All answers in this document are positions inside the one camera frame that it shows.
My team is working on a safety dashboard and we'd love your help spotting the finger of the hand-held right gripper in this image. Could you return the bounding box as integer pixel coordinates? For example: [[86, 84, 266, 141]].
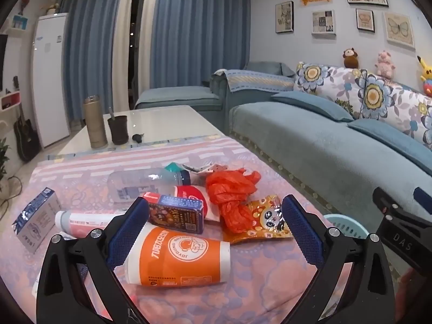
[[414, 187, 432, 215], [373, 187, 412, 225]]

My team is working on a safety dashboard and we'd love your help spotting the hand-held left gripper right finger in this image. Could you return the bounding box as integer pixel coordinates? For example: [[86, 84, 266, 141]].
[[282, 194, 397, 324]]

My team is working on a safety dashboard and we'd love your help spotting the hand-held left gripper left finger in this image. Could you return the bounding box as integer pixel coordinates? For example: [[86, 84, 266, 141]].
[[35, 196, 151, 324]]

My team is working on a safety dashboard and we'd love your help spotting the panda print snack packet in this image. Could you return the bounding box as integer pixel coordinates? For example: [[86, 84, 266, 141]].
[[231, 194, 294, 245]]

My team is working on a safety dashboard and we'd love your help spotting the light blue plastic basket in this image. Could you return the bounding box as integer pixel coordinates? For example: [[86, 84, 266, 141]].
[[322, 213, 370, 240]]

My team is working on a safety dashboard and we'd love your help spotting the white bottle with pink label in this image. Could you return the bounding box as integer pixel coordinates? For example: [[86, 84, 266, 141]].
[[55, 209, 127, 238]]

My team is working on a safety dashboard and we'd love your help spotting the clear plastic bottle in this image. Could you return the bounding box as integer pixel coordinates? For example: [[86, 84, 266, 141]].
[[107, 168, 193, 205]]

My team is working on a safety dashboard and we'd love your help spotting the dark blue drink carton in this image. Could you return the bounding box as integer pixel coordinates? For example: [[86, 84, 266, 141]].
[[142, 192, 205, 235]]

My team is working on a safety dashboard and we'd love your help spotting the orange paper cup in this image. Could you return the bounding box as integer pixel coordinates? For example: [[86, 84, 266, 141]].
[[124, 224, 232, 289]]

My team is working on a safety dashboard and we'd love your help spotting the red and white paper cup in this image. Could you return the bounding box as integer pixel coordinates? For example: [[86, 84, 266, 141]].
[[174, 185, 221, 223]]

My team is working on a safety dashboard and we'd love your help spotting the orange plastic bag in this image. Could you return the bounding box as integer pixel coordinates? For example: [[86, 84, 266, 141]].
[[205, 168, 262, 233]]

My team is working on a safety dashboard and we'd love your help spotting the blue and white milk carton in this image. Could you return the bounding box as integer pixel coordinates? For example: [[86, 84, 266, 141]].
[[12, 187, 62, 254]]

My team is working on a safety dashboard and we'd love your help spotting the pink patterned table cloth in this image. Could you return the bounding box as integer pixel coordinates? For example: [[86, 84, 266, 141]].
[[10, 134, 399, 324]]

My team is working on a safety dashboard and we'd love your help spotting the flat blue seat cushion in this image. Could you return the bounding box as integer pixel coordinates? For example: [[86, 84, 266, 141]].
[[272, 91, 354, 123], [347, 119, 432, 151]]

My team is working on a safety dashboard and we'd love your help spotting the blue fabric sofa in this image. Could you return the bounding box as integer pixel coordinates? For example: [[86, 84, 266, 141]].
[[134, 61, 432, 220]]

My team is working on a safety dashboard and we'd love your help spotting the dark brown cup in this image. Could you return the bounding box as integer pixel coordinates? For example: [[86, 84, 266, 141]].
[[107, 107, 129, 144]]

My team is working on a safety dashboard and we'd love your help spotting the white polka dot paper wrapper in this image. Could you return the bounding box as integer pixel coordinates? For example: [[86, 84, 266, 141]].
[[182, 163, 228, 176]]

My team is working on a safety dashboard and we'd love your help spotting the floral print pillow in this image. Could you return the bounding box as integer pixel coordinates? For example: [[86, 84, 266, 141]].
[[359, 72, 432, 142], [293, 62, 368, 107]]

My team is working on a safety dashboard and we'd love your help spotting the gold thermos flask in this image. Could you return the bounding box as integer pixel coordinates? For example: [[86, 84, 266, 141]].
[[83, 95, 109, 149]]

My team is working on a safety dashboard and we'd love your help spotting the yellow plush toy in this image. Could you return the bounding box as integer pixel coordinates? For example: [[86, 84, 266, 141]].
[[417, 56, 432, 95]]

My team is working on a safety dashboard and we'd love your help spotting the black acoustic guitar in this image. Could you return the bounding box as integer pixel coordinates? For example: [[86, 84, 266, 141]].
[[13, 103, 41, 162]]

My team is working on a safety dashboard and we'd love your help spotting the pink pig plush toy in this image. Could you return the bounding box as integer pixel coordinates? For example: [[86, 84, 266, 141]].
[[375, 50, 395, 78]]

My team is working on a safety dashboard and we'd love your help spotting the green potted plant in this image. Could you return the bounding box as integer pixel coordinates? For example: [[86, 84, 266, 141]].
[[0, 138, 11, 190]]

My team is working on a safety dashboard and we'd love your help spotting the brown monkey plush toy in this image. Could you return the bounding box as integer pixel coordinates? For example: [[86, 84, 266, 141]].
[[342, 48, 360, 69]]

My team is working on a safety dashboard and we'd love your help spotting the blue patterned armrest cover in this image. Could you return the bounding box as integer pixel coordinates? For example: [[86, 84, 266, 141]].
[[224, 69, 296, 93]]

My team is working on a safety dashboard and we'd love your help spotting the plain blue pillow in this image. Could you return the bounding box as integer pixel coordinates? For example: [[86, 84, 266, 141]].
[[244, 61, 296, 77]]

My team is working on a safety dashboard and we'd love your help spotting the blue curtain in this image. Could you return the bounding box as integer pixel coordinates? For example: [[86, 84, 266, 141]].
[[150, 0, 252, 90], [57, 0, 124, 122]]

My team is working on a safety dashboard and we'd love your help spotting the white sheer curtain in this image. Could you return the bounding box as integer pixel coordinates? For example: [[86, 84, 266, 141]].
[[144, 0, 163, 90], [111, 0, 136, 113]]

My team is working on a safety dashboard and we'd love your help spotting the black television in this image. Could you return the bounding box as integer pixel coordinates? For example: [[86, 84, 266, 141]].
[[0, 34, 8, 92]]

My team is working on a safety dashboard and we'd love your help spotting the butterfly picture frame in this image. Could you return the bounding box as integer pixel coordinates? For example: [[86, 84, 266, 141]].
[[384, 12, 415, 48]]

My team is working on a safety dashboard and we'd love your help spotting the white and red wall shelf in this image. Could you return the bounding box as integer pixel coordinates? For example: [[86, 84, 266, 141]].
[[0, 93, 22, 112]]

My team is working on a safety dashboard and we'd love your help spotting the dark square picture frame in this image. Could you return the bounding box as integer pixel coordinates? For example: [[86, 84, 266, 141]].
[[355, 8, 375, 33]]

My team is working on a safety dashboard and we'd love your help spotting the white collage picture frame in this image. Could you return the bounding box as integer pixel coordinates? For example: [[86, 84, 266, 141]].
[[311, 9, 337, 35]]

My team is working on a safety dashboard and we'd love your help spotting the tall dark picture frame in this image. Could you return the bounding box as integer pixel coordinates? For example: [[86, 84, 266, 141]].
[[275, 1, 294, 34]]

